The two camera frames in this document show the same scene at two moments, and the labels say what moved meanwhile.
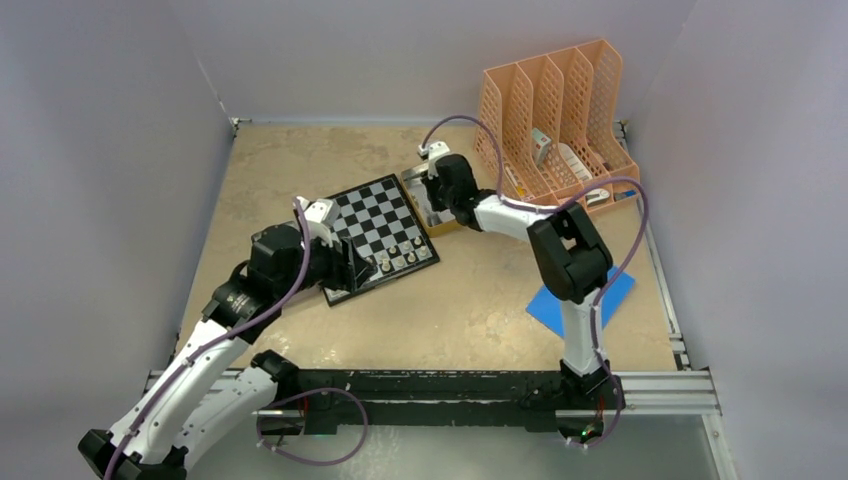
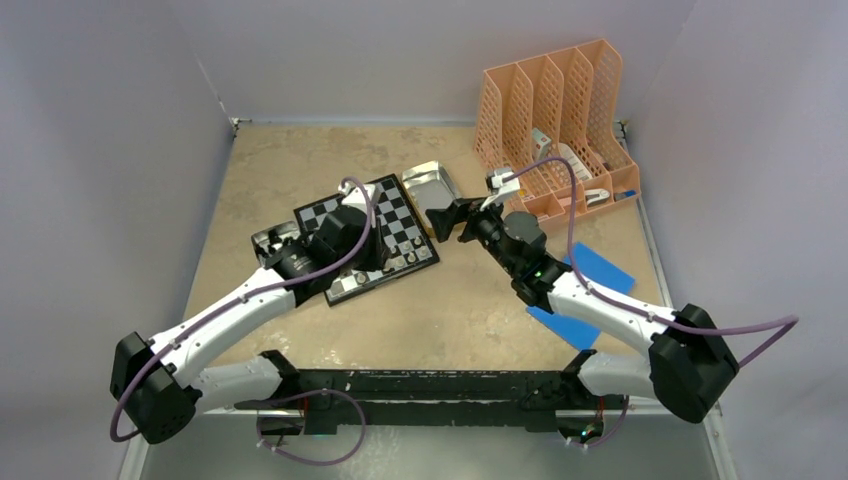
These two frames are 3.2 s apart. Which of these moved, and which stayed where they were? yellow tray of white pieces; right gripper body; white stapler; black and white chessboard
Moved: right gripper body
Stayed: white stapler; yellow tray of white pieces; black and white chessboard
